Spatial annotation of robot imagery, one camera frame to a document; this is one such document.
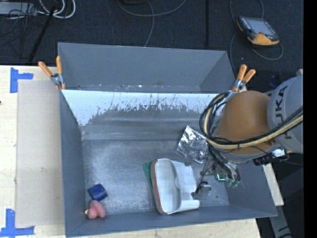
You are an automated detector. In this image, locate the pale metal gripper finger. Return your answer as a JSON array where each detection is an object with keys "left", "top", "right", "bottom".
[
  {"left": 192, "top": 179, "right": 212, "bottom": 200},
  {"left": 200, "top": 163, "right": 215, "bottom": 181}
]

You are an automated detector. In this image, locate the silver foil packet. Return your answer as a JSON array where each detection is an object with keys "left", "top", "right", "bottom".
[{"left": 176, "top": 125, "right": 211, "bottom": 164}]

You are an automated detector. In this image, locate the white scoop with red-brown rim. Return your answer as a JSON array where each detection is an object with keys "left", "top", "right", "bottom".
[{"left": 151, "top": 158, "right": 201, "bottom": 216}]

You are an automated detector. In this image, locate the grey metal bin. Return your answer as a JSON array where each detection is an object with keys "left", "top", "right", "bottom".
[{"left": 57, "top": 42, "right": 278, "bottom": 238}]

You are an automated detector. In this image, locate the small blue block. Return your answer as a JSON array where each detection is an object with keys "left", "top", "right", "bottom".
[{"left": 88, "top": 183, "right": 108, "bottom": 201}]

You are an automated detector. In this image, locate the pink toy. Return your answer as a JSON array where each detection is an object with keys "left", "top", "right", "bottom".
[{"left": 84, "top": 199, "right": 107, "bottom": 220}]

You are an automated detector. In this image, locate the pale cardboard board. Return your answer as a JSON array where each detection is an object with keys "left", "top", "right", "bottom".
[{"left": 14, "top": 79, "right": 65, "bottom": 229}]

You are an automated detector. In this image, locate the black cylinder on white bracket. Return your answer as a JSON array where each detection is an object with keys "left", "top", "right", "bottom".
[{"left": 252, "top": 148, "right": 289, "bottom": 166}]

